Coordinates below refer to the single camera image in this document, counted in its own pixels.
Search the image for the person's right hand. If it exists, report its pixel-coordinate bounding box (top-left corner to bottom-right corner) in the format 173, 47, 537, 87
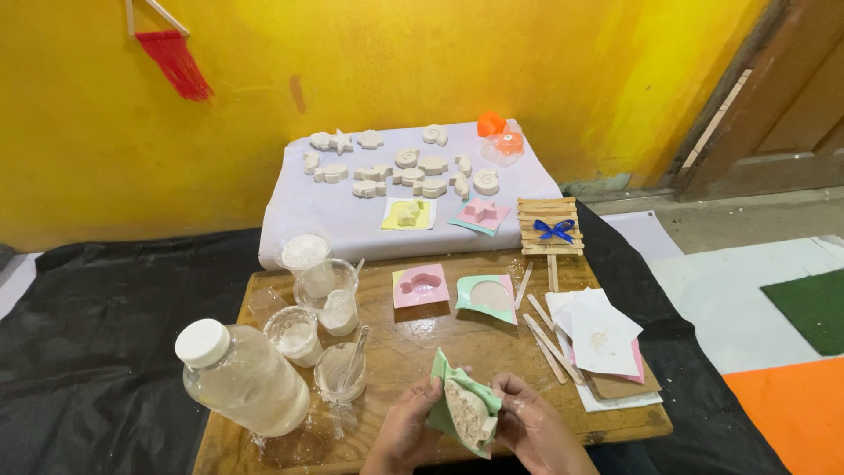
489, 373, 600, 475

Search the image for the person's left hand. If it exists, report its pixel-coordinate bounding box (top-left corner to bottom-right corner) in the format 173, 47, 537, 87
361, 366, 472, 475

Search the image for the green silicone mould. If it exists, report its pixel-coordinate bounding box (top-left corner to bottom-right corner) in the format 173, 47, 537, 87
427, 348, 503, 460

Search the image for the round white plaster cast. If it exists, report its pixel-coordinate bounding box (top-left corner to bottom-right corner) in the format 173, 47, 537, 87
444, 378, 499, 451

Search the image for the wooden craft stick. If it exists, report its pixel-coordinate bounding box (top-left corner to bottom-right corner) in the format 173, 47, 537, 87
529, 329, 568, 386
523, 313, 585, 386
526, 293, 557, 333
513, 262, 534, 311

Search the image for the clear cup with metal spoon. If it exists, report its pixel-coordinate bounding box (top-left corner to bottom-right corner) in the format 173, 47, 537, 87
314, 342, 368, 403

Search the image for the stack of paper and cardboard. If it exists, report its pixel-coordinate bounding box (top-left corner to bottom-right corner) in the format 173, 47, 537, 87
545, 287, 664, 414

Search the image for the pink silicone mould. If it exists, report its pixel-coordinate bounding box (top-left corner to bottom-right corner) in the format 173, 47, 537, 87
392, 264, 451, 310

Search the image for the clear cup with white plaster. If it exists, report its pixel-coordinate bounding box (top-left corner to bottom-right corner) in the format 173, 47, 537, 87
264, 305, 324, 369

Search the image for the green mould filled with plaster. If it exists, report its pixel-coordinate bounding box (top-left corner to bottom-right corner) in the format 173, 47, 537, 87
455, 274, 519, 326

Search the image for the tall clear cup with plaster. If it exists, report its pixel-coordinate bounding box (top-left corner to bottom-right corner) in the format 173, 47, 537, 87
293, 258, 361, 338

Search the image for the clear bottle with white cap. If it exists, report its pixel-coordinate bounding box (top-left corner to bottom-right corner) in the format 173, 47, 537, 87
175, 318, 311, 438

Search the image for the small empty clear cup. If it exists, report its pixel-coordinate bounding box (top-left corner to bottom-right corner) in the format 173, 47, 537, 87
247, 287, 290, 328

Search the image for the blue ribbon bow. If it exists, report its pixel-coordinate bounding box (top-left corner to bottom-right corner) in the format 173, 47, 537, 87
533, 218, 576, 244

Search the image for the clear cup of white powder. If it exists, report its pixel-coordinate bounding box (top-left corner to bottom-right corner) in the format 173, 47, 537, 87
273, 227, 333, 275

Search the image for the white floor sheet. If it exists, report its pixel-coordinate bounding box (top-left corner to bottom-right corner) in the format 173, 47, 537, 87
599, 210, 844, 376

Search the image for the craft stick sign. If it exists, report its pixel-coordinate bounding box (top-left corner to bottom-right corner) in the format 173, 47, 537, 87
516, 196, 586, 294

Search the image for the pink star mould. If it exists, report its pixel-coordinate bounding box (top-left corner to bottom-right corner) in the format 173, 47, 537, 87
455, 197, 513, 232

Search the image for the orange floor mat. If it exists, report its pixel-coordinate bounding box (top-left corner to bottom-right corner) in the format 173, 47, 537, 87
721, 356, 844, 475

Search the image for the group of white plaster casts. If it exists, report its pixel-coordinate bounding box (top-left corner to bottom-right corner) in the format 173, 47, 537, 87
302, 124, 502, 201

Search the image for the clear bag with orange mould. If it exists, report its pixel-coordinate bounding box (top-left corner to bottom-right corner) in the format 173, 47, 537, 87
480, 121, 526, 168

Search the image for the green floor mat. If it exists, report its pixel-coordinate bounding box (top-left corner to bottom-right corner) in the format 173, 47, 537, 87
760, 267, 844, 358

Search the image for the orange silicone mould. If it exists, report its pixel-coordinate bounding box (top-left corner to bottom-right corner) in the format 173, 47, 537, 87
477, 110, 508, 139

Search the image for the black plastic floor sheet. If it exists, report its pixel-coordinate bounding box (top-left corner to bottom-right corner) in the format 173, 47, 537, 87
0, 198, 792, 475

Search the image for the wooden door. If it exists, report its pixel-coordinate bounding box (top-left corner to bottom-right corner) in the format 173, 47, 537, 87
671, 0, 844, 203

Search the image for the red tassel wall hanging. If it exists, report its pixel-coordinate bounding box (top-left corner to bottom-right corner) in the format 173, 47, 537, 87
124, 0, 215, 104

